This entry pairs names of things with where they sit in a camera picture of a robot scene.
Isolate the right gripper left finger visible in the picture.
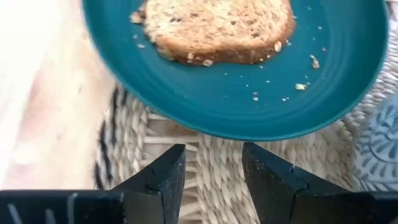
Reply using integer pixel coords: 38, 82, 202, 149
113, 144, 187, 224

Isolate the round woven placemat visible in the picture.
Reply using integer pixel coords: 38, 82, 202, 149
93, 18, 398, 224

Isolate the brown toast slice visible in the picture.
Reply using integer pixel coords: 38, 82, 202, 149
129, 0, 296, 67

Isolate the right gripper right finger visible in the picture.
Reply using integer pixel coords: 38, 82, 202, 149
242, 142, 349, 224

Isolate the teal round plate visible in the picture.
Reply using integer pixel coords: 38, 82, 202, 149
81, 0, 389, 142

